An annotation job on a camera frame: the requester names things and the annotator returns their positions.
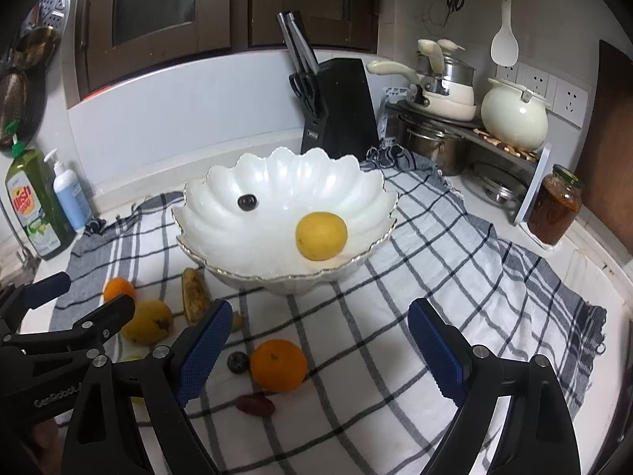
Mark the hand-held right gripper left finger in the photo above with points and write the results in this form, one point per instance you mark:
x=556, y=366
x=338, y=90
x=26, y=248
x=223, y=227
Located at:
x=202, y=351

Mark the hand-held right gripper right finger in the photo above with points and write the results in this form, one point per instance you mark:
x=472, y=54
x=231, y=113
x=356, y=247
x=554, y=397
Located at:
x=437, y=351

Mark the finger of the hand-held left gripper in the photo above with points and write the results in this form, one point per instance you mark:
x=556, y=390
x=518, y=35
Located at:
x=47, y=288
x=106, y=314

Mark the small orange tangerine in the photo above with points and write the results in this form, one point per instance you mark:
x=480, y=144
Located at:
x=118, y=288

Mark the brown spotted banana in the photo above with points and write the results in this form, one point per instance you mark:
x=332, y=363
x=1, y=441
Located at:
x=194, y=294

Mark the large orange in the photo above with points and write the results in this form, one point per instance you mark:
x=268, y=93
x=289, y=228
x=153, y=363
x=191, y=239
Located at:
x=278, y=365

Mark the white scalloped bowl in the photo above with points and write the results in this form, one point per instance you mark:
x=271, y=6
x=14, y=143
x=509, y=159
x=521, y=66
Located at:
x=277, y=198

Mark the dark blueberry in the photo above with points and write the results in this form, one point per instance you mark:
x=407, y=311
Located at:
x=238, y=362

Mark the yellow mango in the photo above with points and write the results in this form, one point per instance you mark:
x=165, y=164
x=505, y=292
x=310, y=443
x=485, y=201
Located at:
x=148, y=321

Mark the red date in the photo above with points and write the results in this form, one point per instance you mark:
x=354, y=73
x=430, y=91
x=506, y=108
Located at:
x=254, y=404

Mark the grey checked cloth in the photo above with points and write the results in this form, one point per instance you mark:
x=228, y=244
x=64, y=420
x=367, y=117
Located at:
x=356, y=316

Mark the green dish soap bottle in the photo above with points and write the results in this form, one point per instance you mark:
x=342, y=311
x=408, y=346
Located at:
x=34, y=198

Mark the blue pump bottle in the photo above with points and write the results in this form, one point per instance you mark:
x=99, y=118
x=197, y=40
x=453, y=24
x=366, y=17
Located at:
x=71, y=198

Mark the dark plum in bowl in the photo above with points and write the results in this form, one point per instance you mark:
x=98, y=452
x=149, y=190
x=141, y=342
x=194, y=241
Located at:
x=247, y=202

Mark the yellow lemon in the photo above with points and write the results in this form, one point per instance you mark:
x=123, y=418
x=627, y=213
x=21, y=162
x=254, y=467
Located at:
x=321, y=236

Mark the glass pot lid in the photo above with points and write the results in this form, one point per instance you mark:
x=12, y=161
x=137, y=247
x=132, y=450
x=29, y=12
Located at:
x=494, y=183

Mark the glass jar of red sauce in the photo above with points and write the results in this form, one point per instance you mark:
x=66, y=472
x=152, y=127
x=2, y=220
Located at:
x=554, y=208

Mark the hanging dark mesh strainer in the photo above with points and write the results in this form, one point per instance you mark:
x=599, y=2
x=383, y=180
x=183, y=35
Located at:
x=17, y=104

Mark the metal kitchen shelf rack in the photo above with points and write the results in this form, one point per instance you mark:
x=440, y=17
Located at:
x=534, y=183

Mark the large stainless steel pot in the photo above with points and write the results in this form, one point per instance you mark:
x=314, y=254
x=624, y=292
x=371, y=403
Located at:
x=430, y=146

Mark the wooden bead trivet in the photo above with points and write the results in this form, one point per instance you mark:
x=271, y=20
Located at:
x=499, y=144

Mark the cream frying pan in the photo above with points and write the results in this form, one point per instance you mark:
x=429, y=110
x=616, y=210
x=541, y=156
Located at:
x=450, y=109

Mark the hanging brass pan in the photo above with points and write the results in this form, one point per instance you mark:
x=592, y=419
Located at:
x=37, y=44

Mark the white ceramic pot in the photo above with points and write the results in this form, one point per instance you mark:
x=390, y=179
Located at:
x=514, y=116

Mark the clear plastic bag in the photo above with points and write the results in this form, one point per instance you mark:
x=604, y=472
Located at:
x=393, y=101

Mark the black knife block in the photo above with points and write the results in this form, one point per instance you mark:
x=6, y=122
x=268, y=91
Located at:
x=341, y=104

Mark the black kitchen scissors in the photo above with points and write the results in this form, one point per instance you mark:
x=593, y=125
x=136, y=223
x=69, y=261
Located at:
x=304, y=90

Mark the perforated steel steamer plate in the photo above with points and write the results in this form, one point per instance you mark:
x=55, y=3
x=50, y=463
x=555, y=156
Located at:
x=53, y=5

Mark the brown wooden cutting board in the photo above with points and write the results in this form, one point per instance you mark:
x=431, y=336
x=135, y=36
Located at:
x=608, y=123

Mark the white rice paddle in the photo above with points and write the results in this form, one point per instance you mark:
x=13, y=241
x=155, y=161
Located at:
x=504, y=44

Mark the hanging black scissors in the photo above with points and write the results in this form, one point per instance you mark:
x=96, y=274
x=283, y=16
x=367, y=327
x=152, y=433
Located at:
x=454, y=2

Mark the white wall outlet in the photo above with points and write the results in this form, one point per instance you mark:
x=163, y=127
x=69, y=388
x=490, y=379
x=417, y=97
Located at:
x=538, y=81
x=512, y=73
x=572, y=101

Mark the dark wooden window frame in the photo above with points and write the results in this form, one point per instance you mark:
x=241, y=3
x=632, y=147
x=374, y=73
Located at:
x=237, y=10

